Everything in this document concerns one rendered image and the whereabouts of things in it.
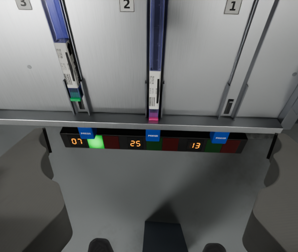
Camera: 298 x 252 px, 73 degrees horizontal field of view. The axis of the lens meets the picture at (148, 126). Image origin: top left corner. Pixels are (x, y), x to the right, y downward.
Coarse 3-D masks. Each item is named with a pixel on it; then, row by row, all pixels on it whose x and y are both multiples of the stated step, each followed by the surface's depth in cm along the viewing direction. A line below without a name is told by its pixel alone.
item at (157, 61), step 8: (152, 0) 20; (160, 0) 20; (152, 8) 20; (160, 8) 20; (152, 16) 21; (160, 16) 21; (152, 24) 21; (160, 24) 21; (152, 32) 22; (160, 32) 22; (152, 40) 22; (160, 40) 22; (152, 48) 23; (160, 48) 23; (152, 56) 24; (160, 56) 24; (152, 64) 24; (160, 64) 24; (152, 112) 30
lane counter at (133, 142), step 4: (128, 140) 37; (132, 140) 37; (136, 140) 37; (140, 140) 37; (128, 144) 38; (132, 144) 38; (136, 144) 38; (140, 144) 38; (132, 148) 39; (136, 148) 39; (140, 148) 39
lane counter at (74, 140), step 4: (68, 136) 37; (72, 136) 37; (76, 136) 37; (72, 140) 38; (76, 140) 38; (80, 140) 38; (84, 140) 38; (72, 144) 39; (76, 144) 38; (80, 144) 38; (84, 144) 38
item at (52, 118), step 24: (0, 120) 30; (24, 120) 30; (48, 120) 30; (72, 120) 30; (96, 120) 30; (120, 120) 30; (144, 120) 30; (168, 120) 30; (192, 120) 30; (216, 120) 30; (240, 120) 30; (264, 120) 31
